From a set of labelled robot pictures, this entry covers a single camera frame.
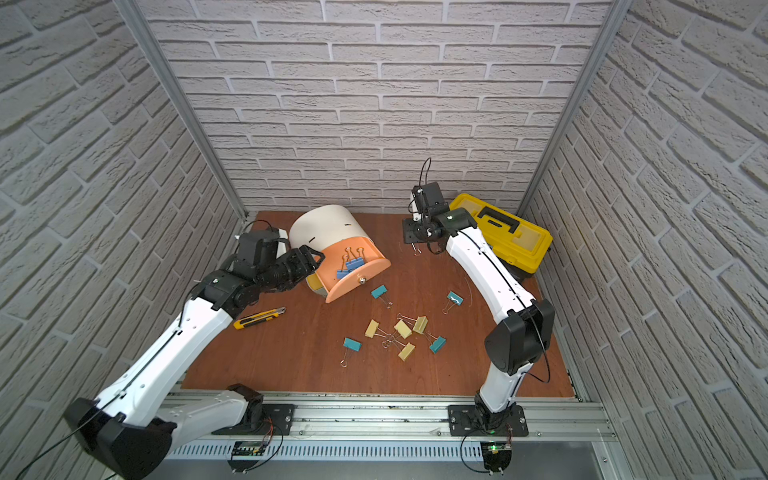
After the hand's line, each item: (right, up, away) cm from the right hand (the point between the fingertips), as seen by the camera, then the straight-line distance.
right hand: (417, 229), depth 82 cm
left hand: (-24, -7, -9) cm, 27 cm away
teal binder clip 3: (-20, -34, +3) cm, 39 cm away
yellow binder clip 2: (-4, -30, +6) cm, 31 cm away
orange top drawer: (-23, -7, +2) cm, 24 cm away
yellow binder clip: (-13, -30, +7) cm, 34 cm away
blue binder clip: (-21, -12, 0) cm, 24 cm away
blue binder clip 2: (-18, -9, 0) cm, 20 cm away
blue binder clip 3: (-18, -10, 0) cm, 20 cm away
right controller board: (+18, -56, -12) cm, 60 cm away
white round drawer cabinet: (-28, +1, +3) cm, 28 cm away
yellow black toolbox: (+31, -4, +6) cm, 32 cm away
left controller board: (-43, -56, -11) cm, 72 cm away
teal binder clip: (-12, -21, +15) cm, 28 cm away
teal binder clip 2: (+6, -34, +3) cm, 34 cm away
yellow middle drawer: (-29, -15, -2) cm, 32 cm away
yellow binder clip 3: (+1, -29, +7) cm, 29 cm away
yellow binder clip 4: (-3, -35, +3) cm, 35 cm away
